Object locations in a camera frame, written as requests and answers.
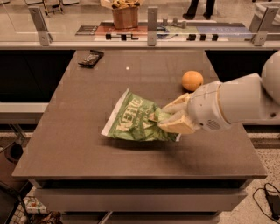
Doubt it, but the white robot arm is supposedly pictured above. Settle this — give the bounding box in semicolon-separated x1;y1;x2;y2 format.
158;51;280;134

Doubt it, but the orange fruit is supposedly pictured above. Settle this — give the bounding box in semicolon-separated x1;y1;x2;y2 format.
182;71;204;91

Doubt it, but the brown basket with snacks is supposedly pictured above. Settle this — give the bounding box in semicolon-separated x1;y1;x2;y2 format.
100;0;144;30

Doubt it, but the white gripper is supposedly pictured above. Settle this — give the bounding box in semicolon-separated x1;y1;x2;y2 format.
158;81;231;134

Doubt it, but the wire basket with packages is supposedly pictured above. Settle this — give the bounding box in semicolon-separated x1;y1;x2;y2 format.
4;196;63;224

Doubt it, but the dark rxbar chocolate bar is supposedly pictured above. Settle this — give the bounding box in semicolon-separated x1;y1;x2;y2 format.
79;50;104;68

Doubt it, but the green jalapeno chip bag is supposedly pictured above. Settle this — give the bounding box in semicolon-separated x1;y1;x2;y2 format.
101;89;180;142

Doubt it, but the left metal glass bracket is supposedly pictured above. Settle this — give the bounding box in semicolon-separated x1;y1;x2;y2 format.
28;6;53;46

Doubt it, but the black round bin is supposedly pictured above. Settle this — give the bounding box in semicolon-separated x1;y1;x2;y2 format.
4;143;23;164

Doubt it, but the grey drawer front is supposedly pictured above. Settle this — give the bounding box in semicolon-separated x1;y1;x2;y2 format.
35;189;247;212

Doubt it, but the metal glass bracket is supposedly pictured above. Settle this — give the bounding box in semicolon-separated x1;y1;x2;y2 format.
28;6;53;46
147;6;158;46
251;7;279;46

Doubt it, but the black power adapter with cable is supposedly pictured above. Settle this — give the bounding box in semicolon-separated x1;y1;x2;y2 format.
252;183;280;224

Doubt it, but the middle metal glass bracket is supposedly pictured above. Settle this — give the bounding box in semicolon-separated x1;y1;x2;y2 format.
147;6;158;46

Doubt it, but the right metal glass bracket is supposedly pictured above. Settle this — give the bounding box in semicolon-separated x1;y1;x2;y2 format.
251;7;279;46

